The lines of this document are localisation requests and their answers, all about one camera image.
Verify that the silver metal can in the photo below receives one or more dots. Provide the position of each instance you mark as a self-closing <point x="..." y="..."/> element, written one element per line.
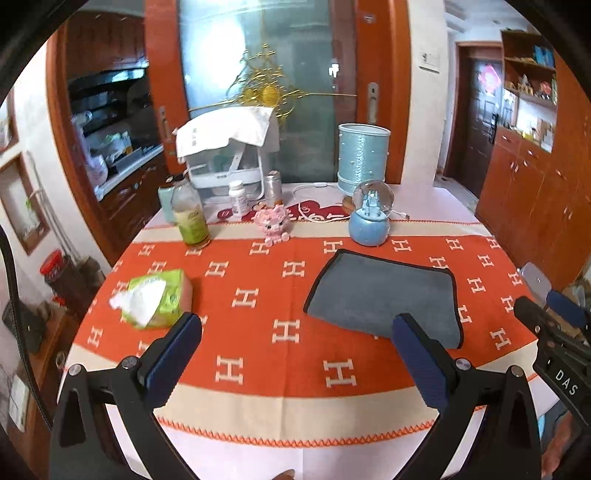
<point x="273" y="187"/>

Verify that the orange patterned table blanket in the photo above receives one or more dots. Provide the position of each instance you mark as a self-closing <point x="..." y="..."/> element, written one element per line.
<point x="277" y="341"/>

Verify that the frosted glass door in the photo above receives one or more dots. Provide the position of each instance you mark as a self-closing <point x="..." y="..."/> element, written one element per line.
<point x="258" y="69"/>

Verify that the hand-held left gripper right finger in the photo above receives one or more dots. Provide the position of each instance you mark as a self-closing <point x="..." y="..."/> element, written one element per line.
<point x="421" y="364"/>

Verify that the teal cup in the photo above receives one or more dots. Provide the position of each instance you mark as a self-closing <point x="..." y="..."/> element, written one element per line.
<point x="165" y="205"/>

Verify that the white pill bottle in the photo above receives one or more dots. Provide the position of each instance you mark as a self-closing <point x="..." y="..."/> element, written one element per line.
<point x="238" y="198"/>

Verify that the grey towel with black edge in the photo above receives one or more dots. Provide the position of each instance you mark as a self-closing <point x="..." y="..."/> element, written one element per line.
<point x="383" y="295"/>

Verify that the glass bottle with green label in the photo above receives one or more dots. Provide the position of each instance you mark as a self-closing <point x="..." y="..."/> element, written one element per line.
<point x="190" y="217"/>

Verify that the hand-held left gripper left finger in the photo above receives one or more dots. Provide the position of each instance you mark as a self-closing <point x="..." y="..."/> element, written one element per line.
<point x="173" y="364"/>

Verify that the wooden wall cabinet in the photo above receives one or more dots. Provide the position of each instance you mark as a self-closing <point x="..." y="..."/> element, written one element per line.
<point x="531" y="175"/>

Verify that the green tissue pack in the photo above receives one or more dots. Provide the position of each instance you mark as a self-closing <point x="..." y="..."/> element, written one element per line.
<point x="168" y="295"/>

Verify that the pink toy pig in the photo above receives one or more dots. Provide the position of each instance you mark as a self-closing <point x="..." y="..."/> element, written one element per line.
<point x="273" y="224"/>

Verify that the small red round coaster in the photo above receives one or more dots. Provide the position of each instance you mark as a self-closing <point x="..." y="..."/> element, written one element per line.
<point x="225" y="213"/>

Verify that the gold door ornament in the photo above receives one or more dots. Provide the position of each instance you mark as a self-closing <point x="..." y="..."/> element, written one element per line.
<point x="268" y="87"/>

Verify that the blue cylindrical table lamp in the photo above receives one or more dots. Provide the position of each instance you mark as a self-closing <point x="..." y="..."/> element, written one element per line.
<point x="363" y="157"/>

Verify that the white countertop appliance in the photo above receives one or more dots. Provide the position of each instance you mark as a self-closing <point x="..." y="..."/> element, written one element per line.
<point x="226" y="173"/>

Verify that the dark entrance door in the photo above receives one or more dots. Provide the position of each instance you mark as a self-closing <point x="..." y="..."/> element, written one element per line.
<point x="480" y="124"/>

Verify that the blue snow globe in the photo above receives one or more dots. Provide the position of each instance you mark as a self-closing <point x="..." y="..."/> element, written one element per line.
<point x="369" y="221"/>

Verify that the wooden picture frame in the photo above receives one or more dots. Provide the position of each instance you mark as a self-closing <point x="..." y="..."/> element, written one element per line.
<point x="21" y="203"/>

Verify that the white cloth cover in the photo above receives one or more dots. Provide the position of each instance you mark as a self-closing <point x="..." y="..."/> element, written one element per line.
<point x="221" y="131"/>

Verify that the red lidded jar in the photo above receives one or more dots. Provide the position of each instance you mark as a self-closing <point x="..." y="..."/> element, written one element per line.
<point x="54" y="267"/>

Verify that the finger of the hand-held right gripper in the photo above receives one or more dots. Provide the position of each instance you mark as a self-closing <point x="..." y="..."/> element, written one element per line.
<point x="533" y="316"/>
<point x="567" y="308"/>

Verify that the white wall switch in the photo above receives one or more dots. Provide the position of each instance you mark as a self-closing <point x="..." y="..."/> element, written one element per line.
<point x="428" y="60"/>

